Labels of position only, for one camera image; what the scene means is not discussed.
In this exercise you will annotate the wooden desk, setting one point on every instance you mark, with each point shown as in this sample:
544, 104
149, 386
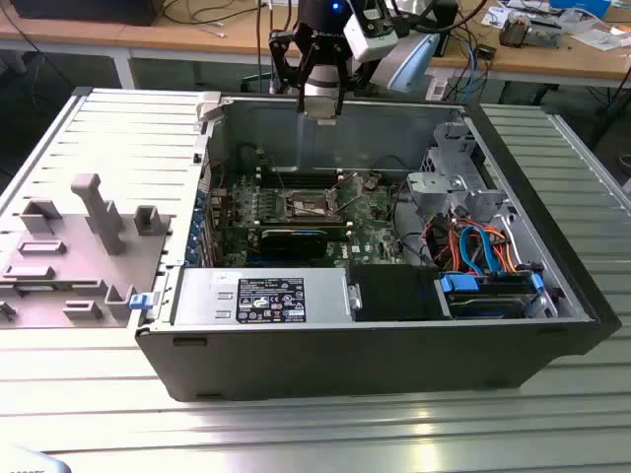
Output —
197, 37
542, 61

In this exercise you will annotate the pale blue teach pendant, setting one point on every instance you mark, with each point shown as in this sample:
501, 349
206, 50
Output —
419, 59

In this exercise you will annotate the CPU socket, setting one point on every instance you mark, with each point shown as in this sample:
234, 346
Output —
308, 204

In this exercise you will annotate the white paper sheet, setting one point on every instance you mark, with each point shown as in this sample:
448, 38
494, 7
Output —
594, 38

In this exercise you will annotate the black computer box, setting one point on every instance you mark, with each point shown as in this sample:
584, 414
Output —
84, 12

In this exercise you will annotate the black PC case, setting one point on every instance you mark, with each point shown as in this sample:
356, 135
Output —
345, 359

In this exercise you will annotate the silver topped CPU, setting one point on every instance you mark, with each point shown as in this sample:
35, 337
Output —
320, 106

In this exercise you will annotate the small black adapter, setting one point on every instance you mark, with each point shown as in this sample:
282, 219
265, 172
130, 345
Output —
485, 51

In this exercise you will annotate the blue case latch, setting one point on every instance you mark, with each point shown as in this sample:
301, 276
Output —
138, 302

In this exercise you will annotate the green motherboard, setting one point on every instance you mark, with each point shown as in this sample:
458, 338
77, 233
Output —
367, 217

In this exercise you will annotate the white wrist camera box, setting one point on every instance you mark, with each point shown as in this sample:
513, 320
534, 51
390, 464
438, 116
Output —
367, 47

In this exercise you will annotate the black plastic bay shroud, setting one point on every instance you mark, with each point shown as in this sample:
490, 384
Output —
389, 295

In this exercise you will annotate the copper finned CPU cooler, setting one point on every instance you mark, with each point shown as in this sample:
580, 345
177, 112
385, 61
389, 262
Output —
515, 32

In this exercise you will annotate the white plastic device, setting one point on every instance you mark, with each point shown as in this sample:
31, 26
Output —
24, 463

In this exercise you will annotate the silver metal component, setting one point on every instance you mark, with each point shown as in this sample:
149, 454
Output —
544, 34

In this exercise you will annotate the blue cardboard box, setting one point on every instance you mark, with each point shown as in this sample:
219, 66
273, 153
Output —
581, 6

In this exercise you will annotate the silver power supply unit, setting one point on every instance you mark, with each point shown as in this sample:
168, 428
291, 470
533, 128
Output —
207, 295

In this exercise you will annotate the black upright box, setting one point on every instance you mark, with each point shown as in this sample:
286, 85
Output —
446, 24

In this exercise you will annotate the hard disk in blue carrier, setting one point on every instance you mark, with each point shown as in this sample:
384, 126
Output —
458, 285

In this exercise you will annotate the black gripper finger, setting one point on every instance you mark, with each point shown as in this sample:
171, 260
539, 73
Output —
340, 84
282, 40

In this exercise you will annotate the round coin cell battery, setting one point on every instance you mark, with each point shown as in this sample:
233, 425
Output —
371, 183

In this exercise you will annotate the white printed leaflet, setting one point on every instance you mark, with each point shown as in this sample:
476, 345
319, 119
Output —
498, 17

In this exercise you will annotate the silver metal drive cage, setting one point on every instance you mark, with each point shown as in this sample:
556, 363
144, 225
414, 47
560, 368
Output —
434, 187

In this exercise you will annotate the grey parts rack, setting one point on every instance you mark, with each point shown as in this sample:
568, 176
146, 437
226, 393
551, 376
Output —
74, 256

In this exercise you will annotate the black graphics card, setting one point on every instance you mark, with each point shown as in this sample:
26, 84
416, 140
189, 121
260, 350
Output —
293, 241

